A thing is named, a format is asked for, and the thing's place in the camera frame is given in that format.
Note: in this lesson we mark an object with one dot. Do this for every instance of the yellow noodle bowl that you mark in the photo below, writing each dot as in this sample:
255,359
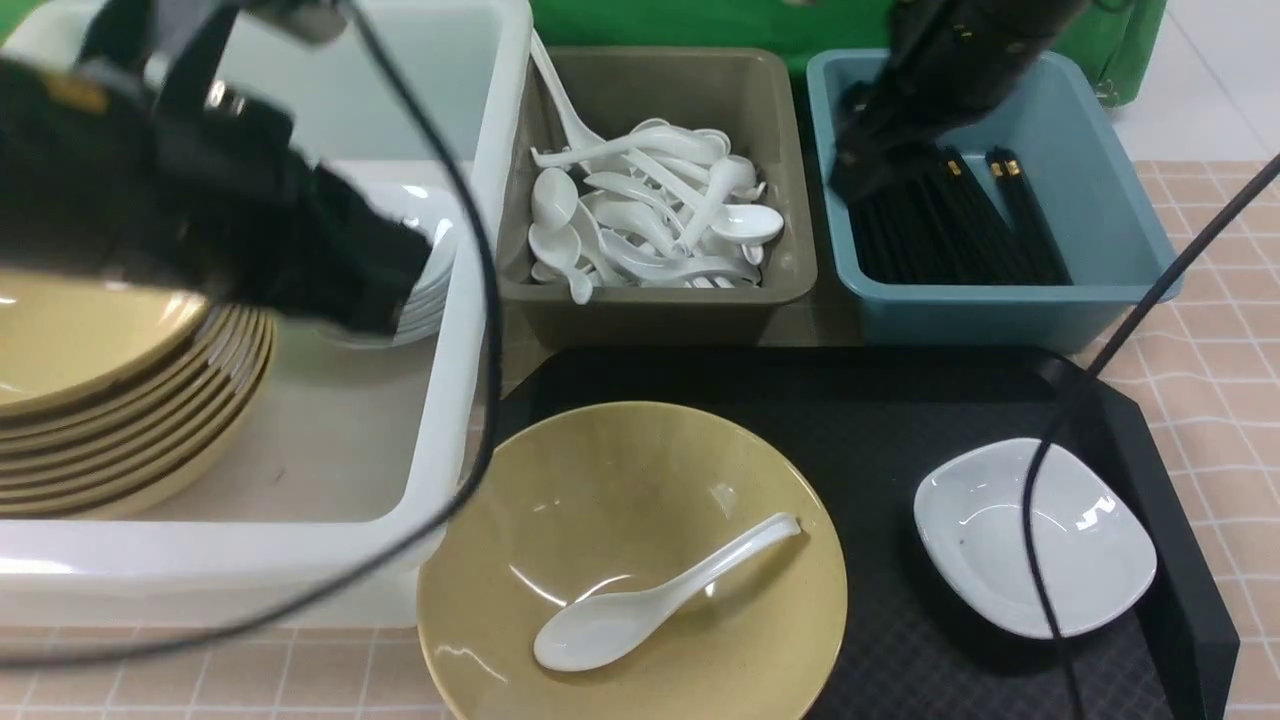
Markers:
622,498

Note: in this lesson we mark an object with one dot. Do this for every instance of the white soup spoon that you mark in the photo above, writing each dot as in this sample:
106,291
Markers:
602,629

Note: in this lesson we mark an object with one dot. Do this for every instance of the white square sauce dish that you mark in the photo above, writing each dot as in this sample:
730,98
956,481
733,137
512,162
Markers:
1095,557

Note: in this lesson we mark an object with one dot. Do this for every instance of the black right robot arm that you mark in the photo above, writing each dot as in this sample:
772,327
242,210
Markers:
951,64

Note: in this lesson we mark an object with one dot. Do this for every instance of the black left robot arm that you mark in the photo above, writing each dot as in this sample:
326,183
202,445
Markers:
137,164

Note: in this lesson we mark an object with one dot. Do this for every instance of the pile of white soup spoons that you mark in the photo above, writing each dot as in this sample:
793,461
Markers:
661,207

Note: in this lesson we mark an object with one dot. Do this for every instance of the stack of white sauce dishes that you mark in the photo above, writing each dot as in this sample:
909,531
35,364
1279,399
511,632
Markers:
430,260

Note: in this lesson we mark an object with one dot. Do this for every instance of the olive green spoon bin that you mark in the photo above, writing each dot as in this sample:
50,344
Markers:
743,91

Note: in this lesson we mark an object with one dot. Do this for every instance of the large white plastic tub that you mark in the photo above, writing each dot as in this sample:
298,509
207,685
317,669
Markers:
344,449

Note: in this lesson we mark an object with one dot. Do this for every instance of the bundle of black chopsticks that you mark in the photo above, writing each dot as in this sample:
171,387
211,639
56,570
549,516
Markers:
959,224

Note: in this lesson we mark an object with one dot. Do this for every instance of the black serving tray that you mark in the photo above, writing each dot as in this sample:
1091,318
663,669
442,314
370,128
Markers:
864,426

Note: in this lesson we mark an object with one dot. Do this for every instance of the blue chopstick bin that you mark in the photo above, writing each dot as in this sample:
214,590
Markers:
1109,235

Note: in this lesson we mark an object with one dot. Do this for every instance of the stack of yellow bowls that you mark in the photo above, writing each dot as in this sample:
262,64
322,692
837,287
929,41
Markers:
116,398

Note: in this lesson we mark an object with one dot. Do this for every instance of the green cloth backdrop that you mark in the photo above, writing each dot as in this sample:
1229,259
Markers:
1111,40

